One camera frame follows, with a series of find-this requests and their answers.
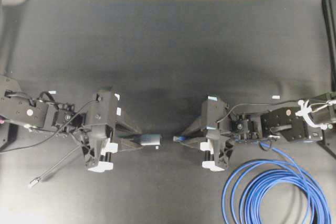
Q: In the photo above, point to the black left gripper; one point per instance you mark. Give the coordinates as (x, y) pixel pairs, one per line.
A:
(101, 121)

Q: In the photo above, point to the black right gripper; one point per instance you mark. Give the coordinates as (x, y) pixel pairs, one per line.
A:
(214, 124)

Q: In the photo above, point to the black USB LAN hub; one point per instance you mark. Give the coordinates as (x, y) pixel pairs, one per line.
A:
(145, 140)

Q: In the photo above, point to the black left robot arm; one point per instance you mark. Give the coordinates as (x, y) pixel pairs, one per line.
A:
(44, 114)

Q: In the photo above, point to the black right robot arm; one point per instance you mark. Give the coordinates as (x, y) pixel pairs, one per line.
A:
(303, 120)

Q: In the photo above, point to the black mat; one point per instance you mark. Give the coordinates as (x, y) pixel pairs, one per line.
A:
(163, 57)

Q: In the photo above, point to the black aluminium frame rail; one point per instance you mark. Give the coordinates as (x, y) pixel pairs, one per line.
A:
(328, 8)

